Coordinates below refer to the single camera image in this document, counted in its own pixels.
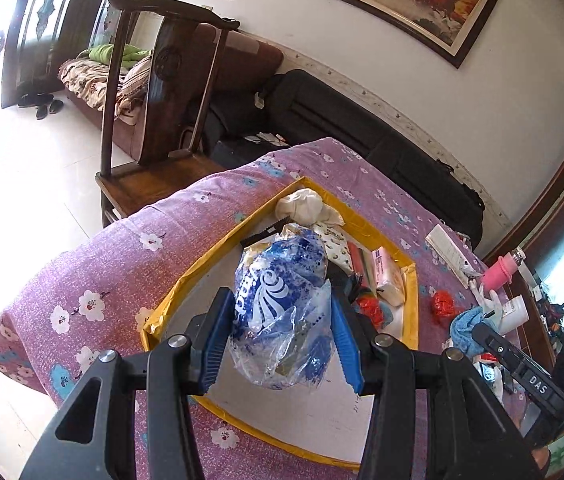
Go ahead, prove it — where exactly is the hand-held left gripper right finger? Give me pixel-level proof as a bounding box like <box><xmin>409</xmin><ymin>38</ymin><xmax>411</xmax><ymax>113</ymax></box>
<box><xmin>329</xmin><ymin>280</ymin><xmax>545</xmax><ymax>480</ymax></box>

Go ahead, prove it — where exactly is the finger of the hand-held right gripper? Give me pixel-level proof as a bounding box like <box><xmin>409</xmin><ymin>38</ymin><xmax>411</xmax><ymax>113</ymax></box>
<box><xmin>471</xmin><ymin>322</ymin><xmax>520</xmax><ymax>368</ymax></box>

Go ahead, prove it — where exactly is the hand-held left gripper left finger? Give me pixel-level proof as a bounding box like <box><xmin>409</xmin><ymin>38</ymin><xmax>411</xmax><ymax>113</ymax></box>
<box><xmin>19</xmin><ymin>287</ymin><xmax>237</xmax><ymax>480</ymax></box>

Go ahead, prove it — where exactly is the blue white plastic bag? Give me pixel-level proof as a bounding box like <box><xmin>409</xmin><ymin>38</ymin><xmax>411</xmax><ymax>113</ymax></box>
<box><xmin>229</xmin><ymin>223</ymin><xmax>335</xmax><ymax>391</ymax></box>

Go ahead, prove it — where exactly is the yellow cardboard box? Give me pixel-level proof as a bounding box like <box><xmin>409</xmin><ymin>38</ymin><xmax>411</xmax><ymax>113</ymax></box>
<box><xmin>140</xmin><ymin>176</ymin><xmax>420</xmax><ymax>472</ymax></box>

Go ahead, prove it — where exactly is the white plastic container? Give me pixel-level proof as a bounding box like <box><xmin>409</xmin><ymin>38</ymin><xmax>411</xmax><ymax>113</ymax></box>
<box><xmin>497</xmin><ymin>296</ymin><xmax>530</xmax><ymax>333</ymax></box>

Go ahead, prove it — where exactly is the white knit glove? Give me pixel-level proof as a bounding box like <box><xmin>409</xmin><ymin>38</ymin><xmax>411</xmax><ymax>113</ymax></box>
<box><xmin>469</xmin><ymin>280</ymin><xmax>505</xmax><ymax>321</ymax></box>

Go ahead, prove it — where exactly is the red crumpled plastic bag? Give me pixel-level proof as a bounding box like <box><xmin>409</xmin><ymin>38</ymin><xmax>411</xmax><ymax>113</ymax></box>
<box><xmin>431</xmin><ymin>291</ymin><xmax>455</xmax><ymax>318</ymax></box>
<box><xmin>354</xmin><ymin>295</ymin><xmax>385</xmax><ymax>328</ymax></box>

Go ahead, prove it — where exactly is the pink knit-sleeved bottle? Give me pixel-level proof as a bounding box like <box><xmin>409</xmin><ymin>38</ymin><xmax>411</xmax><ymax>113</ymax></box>
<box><xmin>482</xmin><ymin>249</ymin><xmax>528</xmax><ymax>293</ymax></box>

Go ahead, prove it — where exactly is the stack of printed papers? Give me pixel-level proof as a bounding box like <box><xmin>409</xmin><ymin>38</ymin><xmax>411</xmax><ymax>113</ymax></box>
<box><xmin>424</xmin><ymin>224</ymin><xmax>478</xmax><ymax>288</ymax></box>

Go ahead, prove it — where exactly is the white dotted pouch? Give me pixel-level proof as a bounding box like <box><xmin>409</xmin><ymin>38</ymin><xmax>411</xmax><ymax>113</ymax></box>
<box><xmin>314</xmin><ymin>225</ymin><xmax>350</xmax><ymax>268</ymax></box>

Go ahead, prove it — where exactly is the purple floral tablecloth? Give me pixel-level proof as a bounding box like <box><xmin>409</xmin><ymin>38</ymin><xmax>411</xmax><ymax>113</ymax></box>
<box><xmin>0</xmin><ymin>137</ymin><xmax>553</xmax><ymax>480</ymax></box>

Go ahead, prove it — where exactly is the white cloth bundle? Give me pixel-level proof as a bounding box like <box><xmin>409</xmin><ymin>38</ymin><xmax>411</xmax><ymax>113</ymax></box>
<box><xmin>276</xmin><ymin>187</ymin><xmax>345</xmax><ymax>226</ymax></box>

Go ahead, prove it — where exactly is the black sofa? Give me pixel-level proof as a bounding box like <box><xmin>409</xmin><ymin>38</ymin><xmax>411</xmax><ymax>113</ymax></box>
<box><xmin>262</xmin><ymin>69</ymin><xmax>485</xmax><ymax>251</ymax></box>

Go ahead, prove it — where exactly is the dark wooden chair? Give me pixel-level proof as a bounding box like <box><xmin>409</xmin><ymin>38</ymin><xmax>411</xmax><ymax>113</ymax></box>
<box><xmin>96</xmin><ymin>0</ymin><xmax>243</xmax><ymax>228</ymax></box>

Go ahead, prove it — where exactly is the black slipper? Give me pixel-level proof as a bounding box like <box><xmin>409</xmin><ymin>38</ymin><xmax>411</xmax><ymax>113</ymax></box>
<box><xmin>18</xmin><ymin>93</ymin><xmax>55</xmax><ymax>109</ymax></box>
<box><xmin>36</xmin><ymin>100</ymin><xmax>65</xmax><ymax>121</ymax></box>

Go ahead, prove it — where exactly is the patterned brown blanket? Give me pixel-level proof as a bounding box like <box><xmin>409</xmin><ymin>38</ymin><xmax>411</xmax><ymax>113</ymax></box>
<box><xmin>59</xmin><ymin>55</ymin><xmax>155</xmax><ymax>121</ymax></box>

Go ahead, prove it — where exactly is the green cloth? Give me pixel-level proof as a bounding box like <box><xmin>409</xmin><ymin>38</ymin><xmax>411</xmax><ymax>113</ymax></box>
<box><xmin>76</xmin><ymin>42</ymin><xmax>153</xmax><ymax>66</ymax></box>

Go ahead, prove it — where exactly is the dark wooden glass door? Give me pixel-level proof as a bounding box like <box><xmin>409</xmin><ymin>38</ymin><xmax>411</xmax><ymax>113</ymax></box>
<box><xmin>0</xmin><ymin>0</ymin><xmax>163</xmax><ymax>111</ymax></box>

